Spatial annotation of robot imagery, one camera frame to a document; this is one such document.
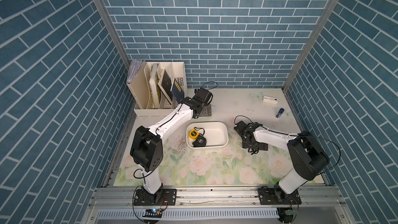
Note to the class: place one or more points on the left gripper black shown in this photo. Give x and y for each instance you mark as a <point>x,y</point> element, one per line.
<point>205,104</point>

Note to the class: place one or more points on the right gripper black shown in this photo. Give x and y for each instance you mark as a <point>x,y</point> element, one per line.
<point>261,147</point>

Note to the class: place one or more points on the black orange tape measure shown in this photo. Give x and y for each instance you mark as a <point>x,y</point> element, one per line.
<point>253,151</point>

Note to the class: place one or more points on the yellow tape measure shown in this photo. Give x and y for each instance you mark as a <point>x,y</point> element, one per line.
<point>196,132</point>

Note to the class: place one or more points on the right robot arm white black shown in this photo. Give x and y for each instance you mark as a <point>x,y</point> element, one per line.
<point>307,156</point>

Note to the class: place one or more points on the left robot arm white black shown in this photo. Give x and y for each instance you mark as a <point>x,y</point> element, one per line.
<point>147,147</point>

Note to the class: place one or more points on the white storage box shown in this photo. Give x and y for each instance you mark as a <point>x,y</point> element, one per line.
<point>215,132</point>

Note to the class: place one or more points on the small white rectangular box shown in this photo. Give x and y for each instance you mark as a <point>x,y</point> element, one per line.
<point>270,100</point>

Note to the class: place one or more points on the blue book in organizer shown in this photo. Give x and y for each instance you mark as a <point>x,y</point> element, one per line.
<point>177,91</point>

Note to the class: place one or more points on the black notebook in organizer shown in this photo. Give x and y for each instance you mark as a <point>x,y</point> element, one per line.
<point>165,85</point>

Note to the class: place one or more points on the small blue bottle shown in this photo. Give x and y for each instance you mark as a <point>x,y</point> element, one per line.
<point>280,113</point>

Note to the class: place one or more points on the white desktop file organizer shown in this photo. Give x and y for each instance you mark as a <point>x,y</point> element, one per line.
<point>138,84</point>

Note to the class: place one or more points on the floral table mat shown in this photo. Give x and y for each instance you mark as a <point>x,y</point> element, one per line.
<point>231,165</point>

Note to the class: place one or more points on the right green circuit board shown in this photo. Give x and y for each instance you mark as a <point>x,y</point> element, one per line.
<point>291,212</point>

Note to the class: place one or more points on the green circuit board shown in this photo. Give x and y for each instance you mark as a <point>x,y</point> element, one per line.
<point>152,213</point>
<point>291,212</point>

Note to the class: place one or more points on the left green circuit board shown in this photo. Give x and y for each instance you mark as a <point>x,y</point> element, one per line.
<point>152,213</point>

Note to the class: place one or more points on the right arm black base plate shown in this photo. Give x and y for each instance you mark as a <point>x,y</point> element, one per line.
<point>270,196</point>

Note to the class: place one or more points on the white vented cable duct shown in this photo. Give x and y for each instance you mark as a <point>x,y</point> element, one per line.
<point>192,213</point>

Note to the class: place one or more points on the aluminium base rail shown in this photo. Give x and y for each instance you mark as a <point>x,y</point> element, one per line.
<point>312,195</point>

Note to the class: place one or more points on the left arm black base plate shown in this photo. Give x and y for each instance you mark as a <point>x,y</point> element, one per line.
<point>162,196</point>

